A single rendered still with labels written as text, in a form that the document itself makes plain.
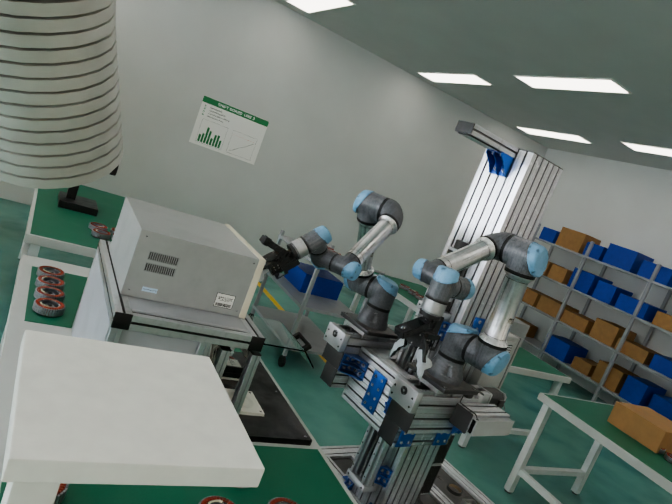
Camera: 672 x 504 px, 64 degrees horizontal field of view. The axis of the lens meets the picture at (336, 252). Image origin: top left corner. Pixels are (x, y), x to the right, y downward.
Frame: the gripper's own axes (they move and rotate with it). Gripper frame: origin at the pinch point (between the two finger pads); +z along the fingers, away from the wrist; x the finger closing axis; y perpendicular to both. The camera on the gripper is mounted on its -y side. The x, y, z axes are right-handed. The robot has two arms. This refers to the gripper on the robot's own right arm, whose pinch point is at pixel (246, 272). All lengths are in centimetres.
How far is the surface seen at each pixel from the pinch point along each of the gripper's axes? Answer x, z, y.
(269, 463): -52, 26, 36
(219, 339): -42.5, 20.1, -6.0
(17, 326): 20, 78, -16
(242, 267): -28.6, 3.3, -16.1
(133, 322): -42, 37, -24
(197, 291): -28.6, 18.7, -16.4
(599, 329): 249, -413, 454
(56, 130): -117, 23, -82
